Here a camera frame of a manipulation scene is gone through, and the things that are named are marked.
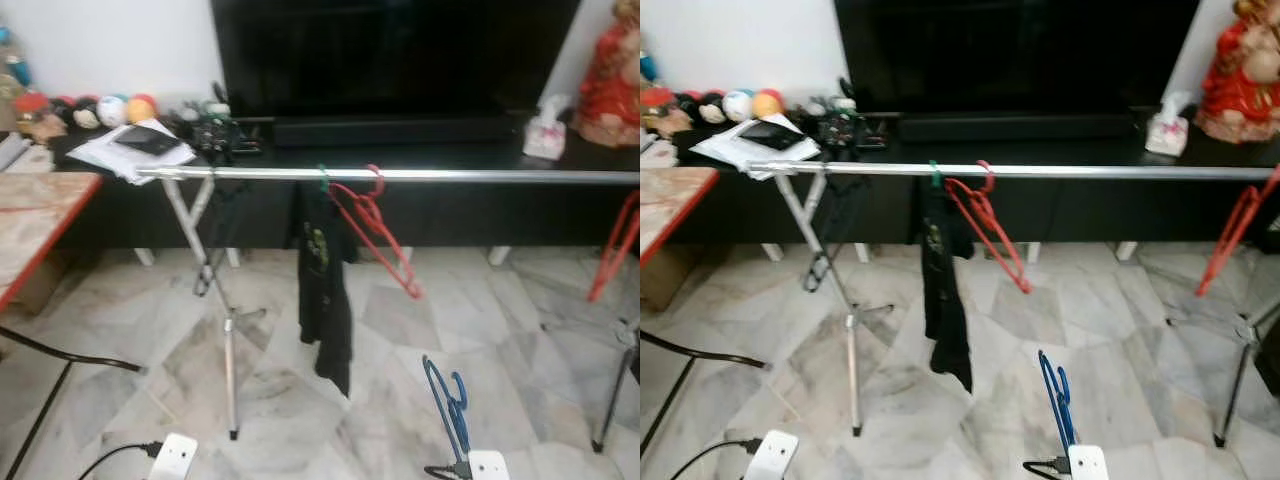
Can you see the jar with red lid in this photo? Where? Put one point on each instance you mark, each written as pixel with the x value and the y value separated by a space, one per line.
pixel 662 112
pixel 38 118

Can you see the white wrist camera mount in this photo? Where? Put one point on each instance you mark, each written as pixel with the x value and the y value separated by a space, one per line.
pixel 772 456
pixel 1088 463
pixel 489 467
pixel 172 458

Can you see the black round plush toy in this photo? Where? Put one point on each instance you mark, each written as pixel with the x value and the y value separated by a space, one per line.
pixel 86 114
pixel 711 109

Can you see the black television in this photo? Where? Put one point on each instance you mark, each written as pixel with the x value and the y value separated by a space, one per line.
pixel 1020 50
pixel 400 55

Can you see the black t-shirt with green print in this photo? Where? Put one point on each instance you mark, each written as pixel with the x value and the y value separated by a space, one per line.
pixel 945 300
pixel 325 310

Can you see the black tv cabinet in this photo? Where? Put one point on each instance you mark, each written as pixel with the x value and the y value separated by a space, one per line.
pixel 1100 210
pixel 480 215

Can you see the silver metal clothes rack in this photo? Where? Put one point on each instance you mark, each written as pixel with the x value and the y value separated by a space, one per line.
pixel 450 175
pixel 1100 170

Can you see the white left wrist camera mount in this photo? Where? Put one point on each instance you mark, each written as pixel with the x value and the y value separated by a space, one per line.
pixel 172 458
pixel 772 456

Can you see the white papers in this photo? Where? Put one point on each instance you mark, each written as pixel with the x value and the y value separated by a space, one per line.
pixel 735 157
pixel 110 160

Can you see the red plastic hanger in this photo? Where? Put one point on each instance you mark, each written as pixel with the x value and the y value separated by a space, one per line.
pixel 600 280
pixel 1210 275
pixel 1025 288
pixel 415 293

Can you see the black electronics pile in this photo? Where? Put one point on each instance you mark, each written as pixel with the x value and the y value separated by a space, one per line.
pixel 215 130
pixel 840 125

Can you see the black soundbar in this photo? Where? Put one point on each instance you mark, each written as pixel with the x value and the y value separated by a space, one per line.
pixel 400 131
pixel 1020 127

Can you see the black wallet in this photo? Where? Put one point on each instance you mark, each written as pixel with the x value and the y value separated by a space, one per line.
pixel 772 135
pixel 148 140

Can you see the white pink tissue box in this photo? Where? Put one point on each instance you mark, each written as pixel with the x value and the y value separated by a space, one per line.
pixel 546 135
pixel 1168 130

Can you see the brown cardboard box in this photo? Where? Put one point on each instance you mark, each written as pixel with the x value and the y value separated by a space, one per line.
pixel 668 280
pixel 55 285

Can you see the blue plastic hanger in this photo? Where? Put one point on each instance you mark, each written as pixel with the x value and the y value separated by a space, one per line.
pixel 1062 420
pixel 450 425

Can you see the green hanger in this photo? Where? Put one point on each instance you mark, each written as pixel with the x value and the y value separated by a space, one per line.
pixel 323 180
pixel 935 176

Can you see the dark grey sofa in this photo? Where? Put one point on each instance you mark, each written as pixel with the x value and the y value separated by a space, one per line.
pixel 1270 360

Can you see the red laughing buddha statue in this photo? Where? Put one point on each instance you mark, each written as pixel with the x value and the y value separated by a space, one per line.
pixel 610 80
pixel 1240 80

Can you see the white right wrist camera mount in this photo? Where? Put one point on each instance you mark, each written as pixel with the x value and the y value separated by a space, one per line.
pixel 1088 463
pixel 489 467

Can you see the white round plush toy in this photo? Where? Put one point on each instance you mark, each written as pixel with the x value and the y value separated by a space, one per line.
pixel 737 106
pixel 112 112

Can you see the orange round plush toy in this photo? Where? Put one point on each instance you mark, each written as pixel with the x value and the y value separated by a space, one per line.
pixel 141 109
pixel 768 104

